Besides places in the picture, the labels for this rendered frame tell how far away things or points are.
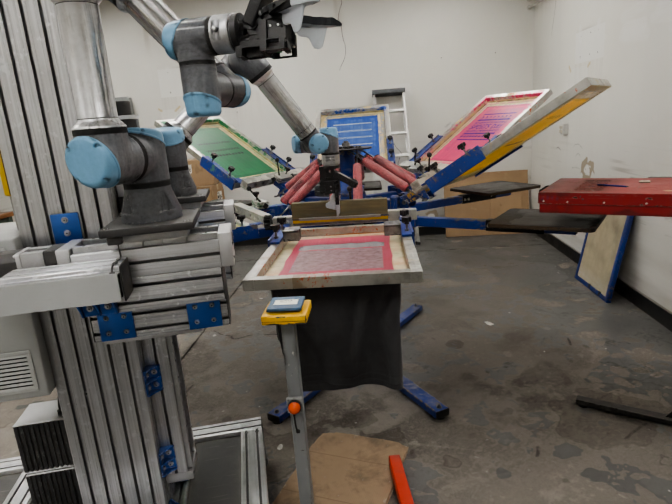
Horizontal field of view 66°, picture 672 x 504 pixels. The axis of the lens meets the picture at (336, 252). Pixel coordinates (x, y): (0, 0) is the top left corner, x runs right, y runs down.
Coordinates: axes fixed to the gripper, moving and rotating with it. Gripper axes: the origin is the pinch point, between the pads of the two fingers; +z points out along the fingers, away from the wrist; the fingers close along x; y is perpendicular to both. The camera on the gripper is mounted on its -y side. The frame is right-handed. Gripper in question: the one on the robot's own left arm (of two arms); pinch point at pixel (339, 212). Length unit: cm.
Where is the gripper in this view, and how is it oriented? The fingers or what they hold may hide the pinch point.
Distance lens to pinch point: 219.8
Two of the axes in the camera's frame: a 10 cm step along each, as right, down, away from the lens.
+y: -10.0, 0.5, 0.8
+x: -0.7, 2.5, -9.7
